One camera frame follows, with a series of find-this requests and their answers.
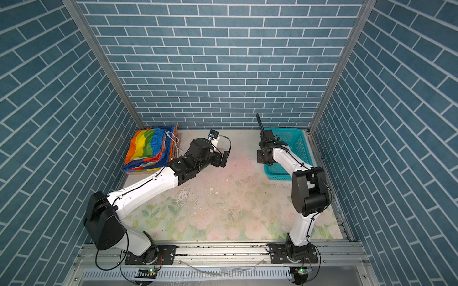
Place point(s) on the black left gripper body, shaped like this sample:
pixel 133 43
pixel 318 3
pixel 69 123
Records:
pixel 211 158

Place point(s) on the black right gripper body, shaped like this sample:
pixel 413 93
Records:
pixel 260 157

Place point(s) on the red shorts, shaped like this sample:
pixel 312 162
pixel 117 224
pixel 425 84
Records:
pixel 150 149

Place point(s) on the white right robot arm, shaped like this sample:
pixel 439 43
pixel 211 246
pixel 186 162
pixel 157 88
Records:
pixel 310 192

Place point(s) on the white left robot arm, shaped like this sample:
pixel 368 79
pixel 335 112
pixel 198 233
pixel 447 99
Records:
pixel 105 212

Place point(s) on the right controller board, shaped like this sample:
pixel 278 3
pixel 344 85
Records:
pixel 299 275

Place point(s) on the controller board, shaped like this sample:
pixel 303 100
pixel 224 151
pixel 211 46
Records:
pixel 144 277
pixel 299 275

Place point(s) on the left controller board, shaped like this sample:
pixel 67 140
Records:
pixel 144 277

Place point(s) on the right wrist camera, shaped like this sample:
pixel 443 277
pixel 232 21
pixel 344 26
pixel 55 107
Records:
pixel 267 136

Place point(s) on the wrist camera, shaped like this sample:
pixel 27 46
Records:
pixel 213 137
pixel 267 136

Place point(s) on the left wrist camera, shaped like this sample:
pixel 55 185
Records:
pixel 213 137

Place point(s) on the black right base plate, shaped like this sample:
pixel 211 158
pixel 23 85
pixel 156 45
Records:
pixel 288 253

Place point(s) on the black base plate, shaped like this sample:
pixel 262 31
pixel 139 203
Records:
pixel 156 255
pixel 288 253

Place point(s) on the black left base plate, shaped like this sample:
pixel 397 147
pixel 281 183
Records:
pixel 156 255

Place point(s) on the aluminium front rail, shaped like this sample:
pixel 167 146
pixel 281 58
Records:
pixel 340 263

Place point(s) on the aluminium right corner post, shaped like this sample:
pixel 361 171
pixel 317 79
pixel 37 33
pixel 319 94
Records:
pixel 354 35

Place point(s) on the aluminium corner post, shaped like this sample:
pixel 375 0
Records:
pixel 88 34
pixel 354 35

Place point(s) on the aluminium left corner post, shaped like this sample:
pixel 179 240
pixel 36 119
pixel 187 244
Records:
pixel 88 34

